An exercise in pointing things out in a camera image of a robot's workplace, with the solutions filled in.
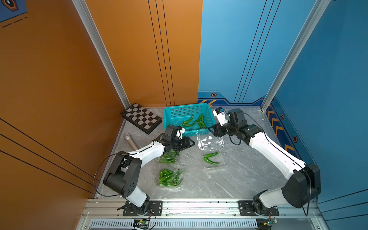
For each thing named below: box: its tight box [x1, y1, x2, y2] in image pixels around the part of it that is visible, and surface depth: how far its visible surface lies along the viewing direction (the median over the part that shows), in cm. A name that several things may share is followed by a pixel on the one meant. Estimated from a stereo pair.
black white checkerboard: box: [120, 103, 163, 135], surface depth 111 cm
